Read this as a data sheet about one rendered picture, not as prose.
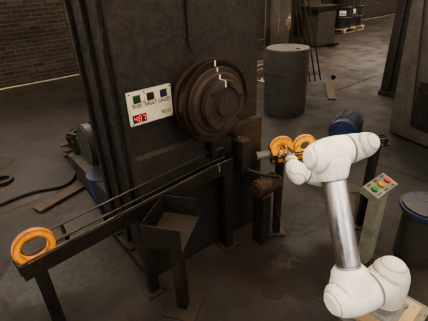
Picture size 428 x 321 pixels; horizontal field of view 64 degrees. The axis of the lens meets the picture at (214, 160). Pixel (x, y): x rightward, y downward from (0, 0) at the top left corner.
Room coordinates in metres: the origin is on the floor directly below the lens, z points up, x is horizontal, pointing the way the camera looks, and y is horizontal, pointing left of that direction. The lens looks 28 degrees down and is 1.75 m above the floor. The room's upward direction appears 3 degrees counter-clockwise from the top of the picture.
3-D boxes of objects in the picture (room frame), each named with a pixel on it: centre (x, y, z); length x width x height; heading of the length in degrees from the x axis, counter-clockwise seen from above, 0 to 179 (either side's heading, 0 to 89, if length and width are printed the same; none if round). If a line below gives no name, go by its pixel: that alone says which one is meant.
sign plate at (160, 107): (1.77, 0.33, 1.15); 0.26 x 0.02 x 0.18; 128
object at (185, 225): (1.39, 0.23, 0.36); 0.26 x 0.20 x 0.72; 163
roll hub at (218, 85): (1.81, -0.07, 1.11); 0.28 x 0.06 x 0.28; 128
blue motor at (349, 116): (3.59, -1.54, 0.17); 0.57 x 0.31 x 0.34; 148
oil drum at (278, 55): (4.66, -1.04, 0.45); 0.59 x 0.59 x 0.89
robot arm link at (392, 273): (1.07, -0.74, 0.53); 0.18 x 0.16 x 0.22; 111
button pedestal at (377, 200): (1.72, -1.00, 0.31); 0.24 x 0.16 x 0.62; 128
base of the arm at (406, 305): (1.08, -0.76, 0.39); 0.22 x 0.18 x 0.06; 133
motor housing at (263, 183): (1.99, -0.35, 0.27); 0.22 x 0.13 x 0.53; 128
